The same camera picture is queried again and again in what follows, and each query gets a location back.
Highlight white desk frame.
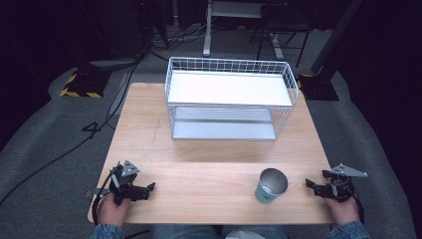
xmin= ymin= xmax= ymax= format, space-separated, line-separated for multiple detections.
xmin=202 ymin=0 xmax=287 ymax=62

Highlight person's left hand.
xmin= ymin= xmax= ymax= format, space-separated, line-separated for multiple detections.
xmin=97 ymin=193 xmax=131 ymax=228

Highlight teal metal cup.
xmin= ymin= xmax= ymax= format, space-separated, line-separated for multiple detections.
xmin=254 ymin=167 xmax=290 ymax=205

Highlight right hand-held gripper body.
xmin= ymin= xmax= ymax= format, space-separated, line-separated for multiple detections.
xmin=318 ymin=163 xmax=368 ymax=204

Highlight black slanted stand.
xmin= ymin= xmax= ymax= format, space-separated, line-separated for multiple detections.
xmin=296 ymin=0 xmax=364 ymax=103

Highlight black floor cable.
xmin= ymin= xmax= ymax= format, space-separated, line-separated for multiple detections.
xmin=0 ymin=56 xmax=144 ymax=207

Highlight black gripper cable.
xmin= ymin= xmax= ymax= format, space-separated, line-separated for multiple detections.
xmin=345 ymin=181 xmax=366 ymax=231
xmin=91 ymin=165 xmax=121 ymax=227

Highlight person's right hand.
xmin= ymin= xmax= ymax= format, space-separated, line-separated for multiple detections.
xmin=323 ymin=195 xmax=360 ymax=227

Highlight bundle of floor cables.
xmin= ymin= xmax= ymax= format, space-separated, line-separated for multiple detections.
xmin=145 ymin=19 xmax=217 ymax=54

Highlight black stand with striped base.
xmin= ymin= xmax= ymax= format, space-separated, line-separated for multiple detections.
xmin=59 ymin=49 xmax=113 ymax=100

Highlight black chair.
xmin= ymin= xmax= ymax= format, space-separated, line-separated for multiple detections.
xmin=248 ymin=2 xmax=315 ymax=69

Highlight person's legs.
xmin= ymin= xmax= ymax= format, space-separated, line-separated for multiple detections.
xmin=148 ymin=224 xmax=291 ymax=239

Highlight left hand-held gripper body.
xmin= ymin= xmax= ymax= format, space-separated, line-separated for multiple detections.
xmin=108 ymin=159 xmax=149 ymax=205

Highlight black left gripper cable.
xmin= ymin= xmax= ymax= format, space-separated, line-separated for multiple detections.
xmin=91 ymin=165 xmax=121 ymax=227

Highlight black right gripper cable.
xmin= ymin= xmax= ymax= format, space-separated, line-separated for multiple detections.
xmin=345 ymin=181 xmax=366 ymax=231

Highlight white wire two-tier rack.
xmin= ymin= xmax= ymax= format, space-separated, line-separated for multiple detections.
xmin=164 ymin=56 xmax=300 ymax=142

